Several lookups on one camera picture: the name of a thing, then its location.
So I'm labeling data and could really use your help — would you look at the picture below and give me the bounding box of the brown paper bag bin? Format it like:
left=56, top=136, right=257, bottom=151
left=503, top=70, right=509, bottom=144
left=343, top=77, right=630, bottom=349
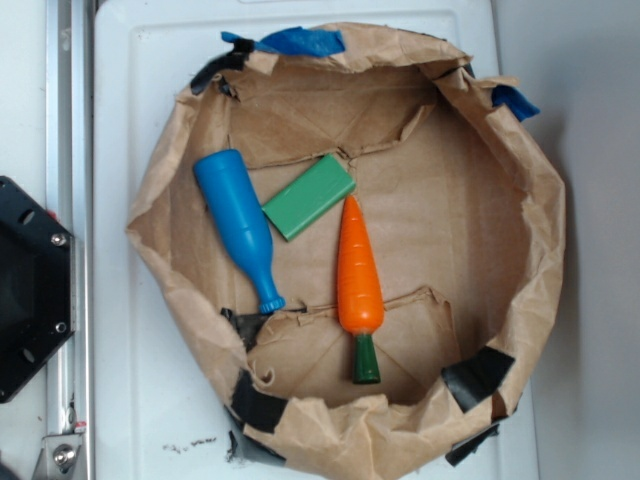
left=126, top=23, right=566, bottom=479

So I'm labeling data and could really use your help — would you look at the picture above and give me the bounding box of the black tape piece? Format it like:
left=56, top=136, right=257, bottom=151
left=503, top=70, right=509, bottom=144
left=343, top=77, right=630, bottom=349
left=441, top=346, right=515, bottom=413
left=190, top=38, right=255, bottom=96
left=230, top=370, right=289, bottom=434

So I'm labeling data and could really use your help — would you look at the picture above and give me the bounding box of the blue tape piece right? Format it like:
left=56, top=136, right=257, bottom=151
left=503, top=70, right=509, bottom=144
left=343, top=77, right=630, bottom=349
left=491, top=85, right=541, bottom=122

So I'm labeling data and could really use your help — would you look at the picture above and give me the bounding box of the blue tape piece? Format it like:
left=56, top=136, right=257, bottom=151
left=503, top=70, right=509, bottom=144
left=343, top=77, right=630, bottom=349
left=491, top=85, right=541, bottom=122
left=221, top=27, right=346, bottom=58

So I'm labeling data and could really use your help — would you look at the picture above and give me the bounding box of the blue tape piece top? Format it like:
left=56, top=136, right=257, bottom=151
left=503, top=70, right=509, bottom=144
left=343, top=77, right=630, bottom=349
left=221, top=27, right=346, bottom=58

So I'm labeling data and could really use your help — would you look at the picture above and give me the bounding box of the orange toy carrot green stem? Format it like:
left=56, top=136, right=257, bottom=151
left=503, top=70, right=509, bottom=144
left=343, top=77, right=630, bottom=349
left=337, top=195, right=384, bottom=385

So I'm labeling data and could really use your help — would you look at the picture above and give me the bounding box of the green rectangular block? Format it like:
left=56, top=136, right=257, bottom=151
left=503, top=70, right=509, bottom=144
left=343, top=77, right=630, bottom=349
left=262, top=154, right=356, bottom=241

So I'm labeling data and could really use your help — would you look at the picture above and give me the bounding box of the black tape piece lower left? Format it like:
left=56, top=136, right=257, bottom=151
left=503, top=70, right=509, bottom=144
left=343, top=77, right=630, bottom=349
left=230, top=370, right=289, bottom=434

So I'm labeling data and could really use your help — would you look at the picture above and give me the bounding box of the black tape piece top left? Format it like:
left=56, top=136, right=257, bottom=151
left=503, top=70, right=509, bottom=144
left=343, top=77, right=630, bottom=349
left=190, top=38, right=255, bottom=96

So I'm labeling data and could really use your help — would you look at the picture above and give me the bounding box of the black tape piece lower right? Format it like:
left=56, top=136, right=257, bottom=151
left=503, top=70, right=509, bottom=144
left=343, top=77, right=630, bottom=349
left=441, top=346, right=515, bottom=413

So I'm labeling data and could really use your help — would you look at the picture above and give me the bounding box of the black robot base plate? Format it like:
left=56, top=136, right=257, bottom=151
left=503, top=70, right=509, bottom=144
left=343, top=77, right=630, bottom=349
left=1, top=176, right=73, bottom=404

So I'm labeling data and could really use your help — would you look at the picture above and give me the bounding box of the metal corner bracket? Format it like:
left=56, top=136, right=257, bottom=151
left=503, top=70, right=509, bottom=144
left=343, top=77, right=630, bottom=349
left=31, top=433, right=87, bottom=480

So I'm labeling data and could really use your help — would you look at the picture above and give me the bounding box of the aluminium extrusion rail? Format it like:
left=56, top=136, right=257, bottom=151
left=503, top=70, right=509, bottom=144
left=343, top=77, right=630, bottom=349
left=45, top=1, right=99, bottom=479

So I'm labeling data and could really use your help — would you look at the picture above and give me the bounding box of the blue toy bottle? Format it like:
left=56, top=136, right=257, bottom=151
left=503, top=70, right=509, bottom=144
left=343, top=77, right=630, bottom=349
left=193, top=149, right=286, bottom=314

